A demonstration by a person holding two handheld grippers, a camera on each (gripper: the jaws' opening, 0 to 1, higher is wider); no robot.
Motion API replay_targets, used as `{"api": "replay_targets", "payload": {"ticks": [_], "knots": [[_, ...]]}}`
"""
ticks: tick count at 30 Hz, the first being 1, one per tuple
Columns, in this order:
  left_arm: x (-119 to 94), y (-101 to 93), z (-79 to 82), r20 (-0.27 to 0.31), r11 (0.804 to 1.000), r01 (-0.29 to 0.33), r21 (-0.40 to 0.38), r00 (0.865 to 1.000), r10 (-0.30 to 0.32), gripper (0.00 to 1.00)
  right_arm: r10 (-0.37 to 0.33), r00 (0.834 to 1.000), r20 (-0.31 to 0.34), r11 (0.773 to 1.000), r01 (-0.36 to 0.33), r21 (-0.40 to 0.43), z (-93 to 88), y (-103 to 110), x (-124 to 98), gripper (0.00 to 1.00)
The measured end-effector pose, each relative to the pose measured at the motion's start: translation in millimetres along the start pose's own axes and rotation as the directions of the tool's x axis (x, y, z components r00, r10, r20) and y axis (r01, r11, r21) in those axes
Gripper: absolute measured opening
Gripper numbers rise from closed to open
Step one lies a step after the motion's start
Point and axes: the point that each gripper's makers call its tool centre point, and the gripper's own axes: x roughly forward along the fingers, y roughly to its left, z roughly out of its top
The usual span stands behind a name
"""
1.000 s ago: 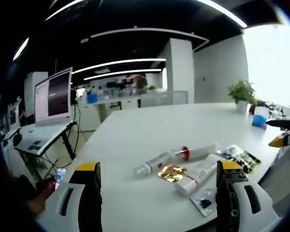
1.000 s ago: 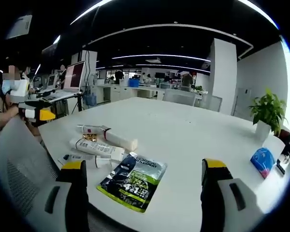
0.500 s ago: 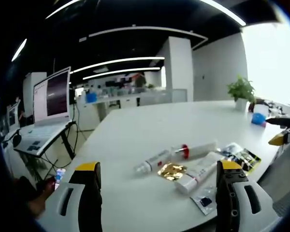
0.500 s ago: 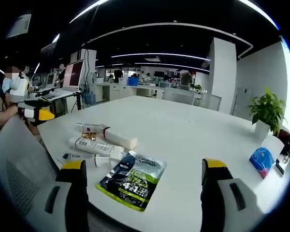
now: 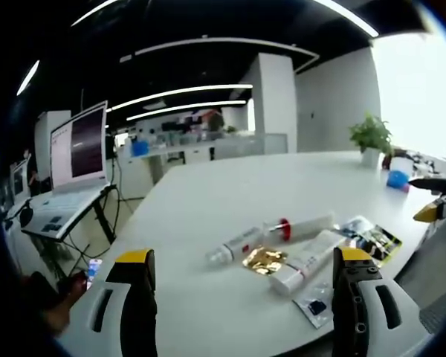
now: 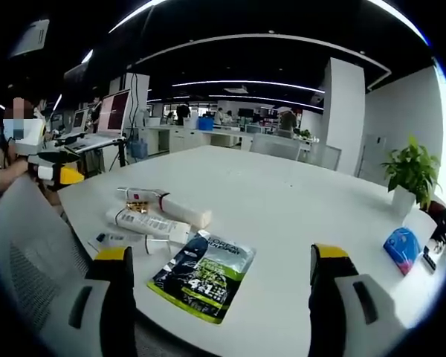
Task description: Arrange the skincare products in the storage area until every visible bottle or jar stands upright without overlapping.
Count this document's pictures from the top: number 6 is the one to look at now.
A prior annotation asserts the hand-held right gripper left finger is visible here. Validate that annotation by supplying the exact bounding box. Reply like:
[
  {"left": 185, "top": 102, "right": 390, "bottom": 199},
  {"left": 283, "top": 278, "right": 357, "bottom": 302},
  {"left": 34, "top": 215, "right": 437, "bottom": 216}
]
[{"left": 40, "top": 245, "right": 137, "bottom": 357}]

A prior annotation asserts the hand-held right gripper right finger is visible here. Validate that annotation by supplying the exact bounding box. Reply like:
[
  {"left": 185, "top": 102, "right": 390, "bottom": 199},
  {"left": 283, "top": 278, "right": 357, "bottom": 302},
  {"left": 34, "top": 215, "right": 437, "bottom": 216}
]
[{"left": 308, "top": 242, "right": 408, "bottom": 357}]

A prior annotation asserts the small gold skincare jar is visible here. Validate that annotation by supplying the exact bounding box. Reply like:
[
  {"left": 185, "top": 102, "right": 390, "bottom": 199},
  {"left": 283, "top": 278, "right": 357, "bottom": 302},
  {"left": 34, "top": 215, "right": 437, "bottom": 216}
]
[{"left": 123, "top": 200, "right": 150, "bottom": 215}]

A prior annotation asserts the clear skincare bottle red label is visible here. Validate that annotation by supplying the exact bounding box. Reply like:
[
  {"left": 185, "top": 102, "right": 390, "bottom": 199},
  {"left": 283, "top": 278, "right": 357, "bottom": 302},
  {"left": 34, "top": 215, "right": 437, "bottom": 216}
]
[{"left": 116, "top": 185, "right": 171, "bottom": 205}]

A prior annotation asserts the white skincare tube grey print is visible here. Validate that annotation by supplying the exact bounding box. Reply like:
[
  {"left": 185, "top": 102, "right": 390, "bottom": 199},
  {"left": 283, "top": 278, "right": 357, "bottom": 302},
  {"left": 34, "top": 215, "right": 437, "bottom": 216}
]
[{"left": 105, "top": 207, "right": 192, "bottom": 245}]

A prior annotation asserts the dark green skincare sachet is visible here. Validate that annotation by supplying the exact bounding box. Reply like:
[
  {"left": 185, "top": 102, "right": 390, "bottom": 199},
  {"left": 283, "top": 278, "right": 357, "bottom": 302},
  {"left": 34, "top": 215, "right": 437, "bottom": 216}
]
[{"left": 146, "top": 230, "right": 257, "bottom": 325}]

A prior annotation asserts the small monitor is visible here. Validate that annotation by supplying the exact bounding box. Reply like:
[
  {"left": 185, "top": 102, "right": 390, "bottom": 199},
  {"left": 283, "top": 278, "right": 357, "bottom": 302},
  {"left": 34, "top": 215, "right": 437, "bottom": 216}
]
[{"left": 71, "top": 108, "right": 91, "bottom": 135}]

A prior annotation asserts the blue plastic packet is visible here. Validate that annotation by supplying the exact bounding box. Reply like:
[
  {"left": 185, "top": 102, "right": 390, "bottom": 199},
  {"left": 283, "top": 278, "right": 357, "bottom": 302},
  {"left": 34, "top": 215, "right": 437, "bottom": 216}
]
[{"left": 382, "top": 227, "right": 422, "bottom": 277}]

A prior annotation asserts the white mesh office chair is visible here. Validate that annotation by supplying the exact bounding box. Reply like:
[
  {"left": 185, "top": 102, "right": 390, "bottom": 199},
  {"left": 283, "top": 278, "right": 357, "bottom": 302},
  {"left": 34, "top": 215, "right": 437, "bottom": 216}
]
[{"left": 0, "top": 173, "right": 111, "bottom": 335}]

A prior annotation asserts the ceiling air conditioner vent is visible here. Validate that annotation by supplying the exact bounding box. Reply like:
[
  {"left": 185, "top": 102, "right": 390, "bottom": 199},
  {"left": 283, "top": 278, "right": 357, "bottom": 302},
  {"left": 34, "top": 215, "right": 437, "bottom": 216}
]
[{"left": 9, "top": 18, "right": 51, "bottom": 60}]

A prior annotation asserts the small black device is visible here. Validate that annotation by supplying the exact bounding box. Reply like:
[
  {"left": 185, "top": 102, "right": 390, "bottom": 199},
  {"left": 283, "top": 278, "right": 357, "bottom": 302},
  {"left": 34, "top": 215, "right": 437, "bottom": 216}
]
[{"left": 421, "top": 245, "right": 438, "bottom": 275}]

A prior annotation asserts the white paper card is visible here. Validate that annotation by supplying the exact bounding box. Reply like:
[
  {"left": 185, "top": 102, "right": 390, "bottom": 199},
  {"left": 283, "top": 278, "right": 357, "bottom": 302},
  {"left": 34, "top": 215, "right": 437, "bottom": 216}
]
[{"left": 406, "top": 210, "right": 439, "bottom": 243}]

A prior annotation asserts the dark red and black object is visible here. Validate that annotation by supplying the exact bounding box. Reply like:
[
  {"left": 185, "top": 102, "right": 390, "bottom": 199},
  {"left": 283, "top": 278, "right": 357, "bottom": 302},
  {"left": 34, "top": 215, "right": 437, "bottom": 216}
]
[{"left": 428, "top": 199, "right": 446, "bottom": 243}]

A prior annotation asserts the green potted plant white pot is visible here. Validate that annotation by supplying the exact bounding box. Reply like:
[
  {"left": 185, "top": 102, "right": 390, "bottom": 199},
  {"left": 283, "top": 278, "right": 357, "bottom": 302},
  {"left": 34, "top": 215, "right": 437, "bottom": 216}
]
[{"left": 380, "top": 135, "right": 442, "bottom": 217}]

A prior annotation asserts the black hanging cable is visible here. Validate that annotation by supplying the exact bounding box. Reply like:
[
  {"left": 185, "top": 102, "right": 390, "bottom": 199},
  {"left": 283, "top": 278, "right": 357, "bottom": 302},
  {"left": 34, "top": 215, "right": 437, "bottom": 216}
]
[{"left": 129, "top": 72, "right": 140, "bottom": 149}]

